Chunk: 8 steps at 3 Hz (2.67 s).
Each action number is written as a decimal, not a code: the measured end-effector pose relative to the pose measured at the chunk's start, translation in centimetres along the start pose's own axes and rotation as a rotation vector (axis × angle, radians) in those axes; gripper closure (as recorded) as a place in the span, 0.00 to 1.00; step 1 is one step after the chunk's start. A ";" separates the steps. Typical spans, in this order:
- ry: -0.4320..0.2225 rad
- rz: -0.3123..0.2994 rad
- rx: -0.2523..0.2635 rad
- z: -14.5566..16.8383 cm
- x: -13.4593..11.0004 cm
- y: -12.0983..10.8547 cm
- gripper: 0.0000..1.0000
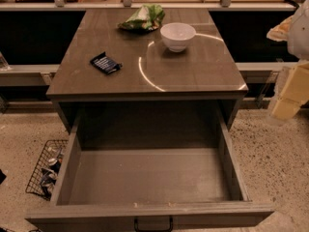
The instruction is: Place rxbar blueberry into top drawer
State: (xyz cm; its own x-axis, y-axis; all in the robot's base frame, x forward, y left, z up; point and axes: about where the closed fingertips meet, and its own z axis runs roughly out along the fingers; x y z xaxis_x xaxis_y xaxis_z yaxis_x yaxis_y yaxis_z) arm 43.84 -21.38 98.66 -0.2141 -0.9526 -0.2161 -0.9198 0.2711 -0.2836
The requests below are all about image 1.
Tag blue rxbar blueberry wrapper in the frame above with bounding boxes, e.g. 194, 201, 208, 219
90, 52, 123, 74

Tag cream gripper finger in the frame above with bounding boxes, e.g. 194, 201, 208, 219
270, 61, 309, 121

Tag black drawer handle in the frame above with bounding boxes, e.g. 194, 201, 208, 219
134, 217, 174, 232

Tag black wire basket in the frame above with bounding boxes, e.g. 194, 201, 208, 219
25, 139, 68, 200

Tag white ceramic bowl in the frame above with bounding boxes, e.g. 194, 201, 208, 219
160, 22, 196, 52

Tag open grey top drawer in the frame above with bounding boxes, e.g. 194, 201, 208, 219
26, 104, 273, 232

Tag crushed cans in basket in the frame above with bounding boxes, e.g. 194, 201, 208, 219
40, 149, 63, 198

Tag green chip bag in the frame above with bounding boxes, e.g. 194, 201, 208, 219
118, 4, 165, 32

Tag grey wooden cabinet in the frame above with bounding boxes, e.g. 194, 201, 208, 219
47, 8, 247, 127

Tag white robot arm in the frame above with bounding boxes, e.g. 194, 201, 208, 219
267, 0, 309, 121

